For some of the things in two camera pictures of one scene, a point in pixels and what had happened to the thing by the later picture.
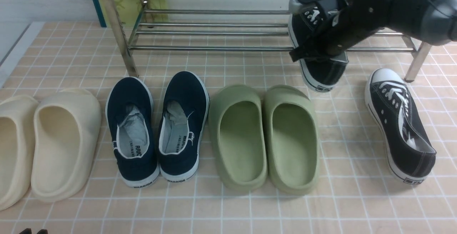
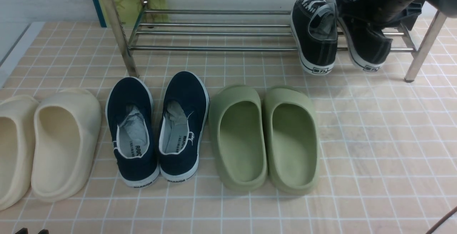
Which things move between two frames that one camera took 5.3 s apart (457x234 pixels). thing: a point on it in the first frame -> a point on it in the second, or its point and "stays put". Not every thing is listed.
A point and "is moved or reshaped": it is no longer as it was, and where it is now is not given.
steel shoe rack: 140,29 stays put
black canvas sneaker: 410,148 -> 369,42
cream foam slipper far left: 18,115 stays put
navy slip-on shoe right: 183,116 stays put
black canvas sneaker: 309,23 is moved or reshaped
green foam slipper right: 291,132 stays put
